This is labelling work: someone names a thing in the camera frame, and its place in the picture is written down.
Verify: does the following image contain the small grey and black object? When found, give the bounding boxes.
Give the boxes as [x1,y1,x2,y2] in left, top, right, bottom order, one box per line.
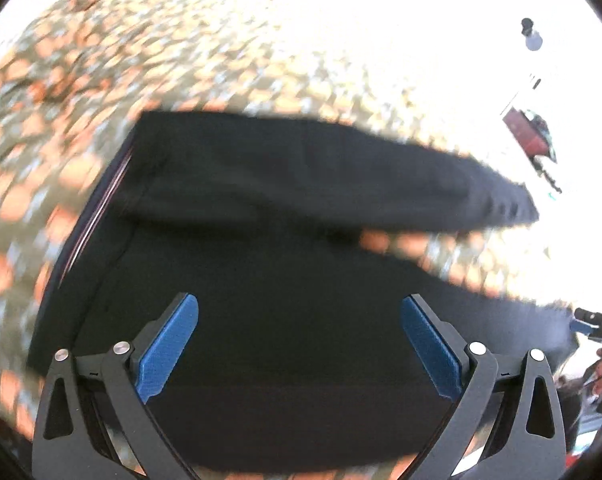
[520,17,545,52]

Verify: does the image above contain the black pants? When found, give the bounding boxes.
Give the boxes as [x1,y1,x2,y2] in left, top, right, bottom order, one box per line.
[28,110,579,473]

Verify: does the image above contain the pumpkin printed green blanket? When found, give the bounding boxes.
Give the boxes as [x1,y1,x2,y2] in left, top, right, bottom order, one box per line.
[0,0,572,441]

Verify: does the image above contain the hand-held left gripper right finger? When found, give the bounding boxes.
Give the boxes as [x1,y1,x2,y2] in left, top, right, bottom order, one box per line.
[400,294,568,480]

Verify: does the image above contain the red box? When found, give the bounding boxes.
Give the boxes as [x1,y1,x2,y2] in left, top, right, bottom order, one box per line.
[502,106,557,162]

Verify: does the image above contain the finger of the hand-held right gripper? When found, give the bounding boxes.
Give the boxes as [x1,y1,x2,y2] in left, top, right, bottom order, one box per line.
[570,307,602,343]

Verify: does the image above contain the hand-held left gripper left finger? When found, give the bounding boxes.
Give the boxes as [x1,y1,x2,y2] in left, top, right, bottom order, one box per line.
[31,292,202,480]

